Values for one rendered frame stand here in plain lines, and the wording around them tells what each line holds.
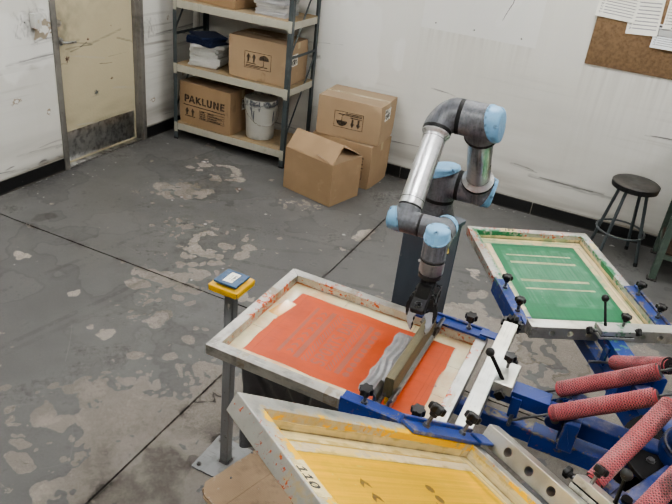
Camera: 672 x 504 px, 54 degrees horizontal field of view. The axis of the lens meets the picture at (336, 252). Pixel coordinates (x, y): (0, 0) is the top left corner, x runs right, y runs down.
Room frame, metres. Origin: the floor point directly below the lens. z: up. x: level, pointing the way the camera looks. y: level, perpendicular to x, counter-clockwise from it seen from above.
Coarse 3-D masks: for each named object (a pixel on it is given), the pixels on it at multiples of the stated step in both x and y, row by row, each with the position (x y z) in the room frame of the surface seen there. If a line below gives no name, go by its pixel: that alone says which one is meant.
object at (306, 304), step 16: (304, 304) 2.05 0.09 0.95; (320, 304) 2.06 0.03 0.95; (288, 320) 1.94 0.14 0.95; (368, 320) 1.99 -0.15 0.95; (384, 336) 1.91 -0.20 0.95; (368, 352) 1.81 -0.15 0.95; (432, 352) 1.85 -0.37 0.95; (448, 352) 1.86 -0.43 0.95; (416, 368) 1.75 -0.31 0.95; (432, 368) 1.76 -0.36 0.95
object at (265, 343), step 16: (272, 320) 1.92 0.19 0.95; (256, 336) 1.82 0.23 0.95; (272, 336) 1.83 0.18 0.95; (256, 352) 1.73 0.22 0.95; (272, 352) 1.74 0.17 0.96; (304, 368) 1.68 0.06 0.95; (320, 368) 1.69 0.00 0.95; (368, 368) 1.72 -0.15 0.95; (336, 384) 1.62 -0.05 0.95; (352, 384) 1.63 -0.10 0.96; (416, 384) 1.67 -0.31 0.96; (432, 384) 1.68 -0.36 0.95; (400, 400) 1.59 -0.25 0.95; (416, 400) 1.59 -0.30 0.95
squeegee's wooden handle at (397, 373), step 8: (424, 320) 1.89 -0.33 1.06; (424, 328) 1.83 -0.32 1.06; (432, 328) 1.89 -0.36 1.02; (416, 336) 1.78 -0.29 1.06; (424, 336) 1.80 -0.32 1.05; (408, 344) 1.74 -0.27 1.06; (416, 344) 1.74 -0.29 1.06; (424, 344) 1.83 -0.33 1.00; (408, 352) 1.69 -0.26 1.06; (416, 352) 1.74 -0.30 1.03; (400, 360) 1.65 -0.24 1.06; (408, 360) 1.66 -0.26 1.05; (392, 368) 1.60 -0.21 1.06; (400, 368) 1.61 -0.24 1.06; (408, 368) 1.68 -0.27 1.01; (392, 376) 1.57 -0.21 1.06; (400, 376) 1.61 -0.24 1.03; (384, 384) 1.56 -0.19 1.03; (392, 384) 1.55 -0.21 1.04; (384, 392) 1.56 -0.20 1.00; (392, 392) 1.55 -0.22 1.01
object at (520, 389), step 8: (520, 384) 1.62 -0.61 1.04; (512, 392) 1.59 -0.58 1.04; (520, 392) 1.59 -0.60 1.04; (528, 392) 1.59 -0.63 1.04; (536, 392) 1.60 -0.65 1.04; (544, 392) 1.60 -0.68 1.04; (504, 400) 1.59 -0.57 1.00; (528, 400) 1.57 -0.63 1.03; (536, 400) 1.56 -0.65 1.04; (544, 400) 1.56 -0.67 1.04; (528, 408) 1.56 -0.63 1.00; (536, 408) 1.56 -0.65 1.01; (544, 408) 1.55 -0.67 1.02; (544, 416) 1.54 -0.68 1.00
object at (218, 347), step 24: (288, 288) 2.13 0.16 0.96; (336, 288) 2.13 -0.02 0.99; (384, 312) 2.05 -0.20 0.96; (216, 336) 1.75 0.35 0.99; (456, 336) 1.94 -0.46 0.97; (240, 360) 1.65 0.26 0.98; (264, 360) 1.66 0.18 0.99; (288, 384) 1.58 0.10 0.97; (312, 384) 1.57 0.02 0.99; (456, 384) 1.65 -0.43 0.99
